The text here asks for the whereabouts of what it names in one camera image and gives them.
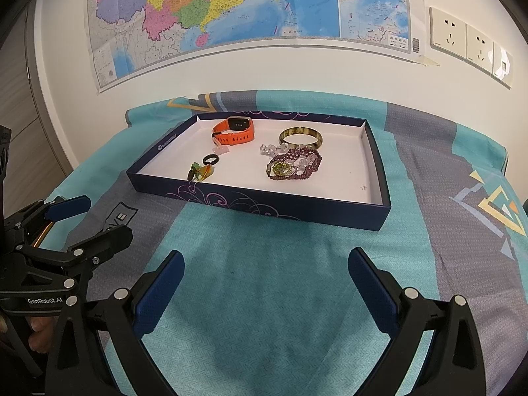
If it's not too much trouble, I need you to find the yellow green bead ring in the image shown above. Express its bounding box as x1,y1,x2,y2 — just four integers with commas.
270,161,295,178

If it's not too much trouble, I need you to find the dark blue shallow box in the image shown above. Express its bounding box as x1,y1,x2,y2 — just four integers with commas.
126,111,392,232

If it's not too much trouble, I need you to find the olive jade bangle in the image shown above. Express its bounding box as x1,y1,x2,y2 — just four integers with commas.
278,127,323,151

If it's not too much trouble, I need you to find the gold edged smartphone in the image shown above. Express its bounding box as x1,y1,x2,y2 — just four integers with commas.
33,220,54,248

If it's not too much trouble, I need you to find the purple bead bracelet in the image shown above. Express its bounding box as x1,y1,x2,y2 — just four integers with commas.
266,148,323,181

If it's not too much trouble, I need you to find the beige cabinet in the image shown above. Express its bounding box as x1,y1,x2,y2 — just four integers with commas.
0,12,77,215

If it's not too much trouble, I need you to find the printed teal grey blanket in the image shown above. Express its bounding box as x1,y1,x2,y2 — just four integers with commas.
41,89,528,396

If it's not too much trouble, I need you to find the orange smartwatch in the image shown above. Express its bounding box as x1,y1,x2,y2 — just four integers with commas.
211,116,255,146

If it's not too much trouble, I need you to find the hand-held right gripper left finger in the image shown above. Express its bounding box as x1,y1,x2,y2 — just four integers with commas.
43,250,186,396

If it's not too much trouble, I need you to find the wall map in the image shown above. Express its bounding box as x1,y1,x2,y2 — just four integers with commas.
84,0,427,93

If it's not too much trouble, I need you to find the person's left hand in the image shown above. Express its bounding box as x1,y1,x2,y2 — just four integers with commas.
27,317,56,353

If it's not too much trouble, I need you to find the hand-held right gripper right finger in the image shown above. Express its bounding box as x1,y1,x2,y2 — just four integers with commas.
347,247,488,396

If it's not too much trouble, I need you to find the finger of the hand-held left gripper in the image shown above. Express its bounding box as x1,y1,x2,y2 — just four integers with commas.
4,197,92,252
16,227,133,298

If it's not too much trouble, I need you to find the white wall socket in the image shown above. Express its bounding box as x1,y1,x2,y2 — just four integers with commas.
429,6,469,60
491,41,515,89
465,22,495,73

